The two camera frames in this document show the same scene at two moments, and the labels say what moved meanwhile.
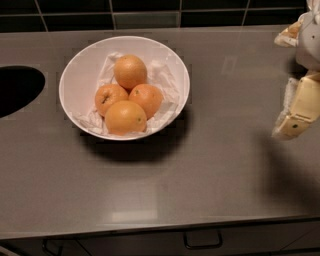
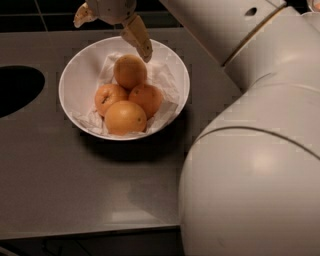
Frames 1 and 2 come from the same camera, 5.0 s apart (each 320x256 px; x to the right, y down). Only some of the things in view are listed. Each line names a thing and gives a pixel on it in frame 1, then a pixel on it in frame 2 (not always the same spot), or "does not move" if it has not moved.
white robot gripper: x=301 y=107 → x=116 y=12
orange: x=125 y=118 does not move
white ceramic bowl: x=83 y=69 does not move
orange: x=129 y=72 does not move
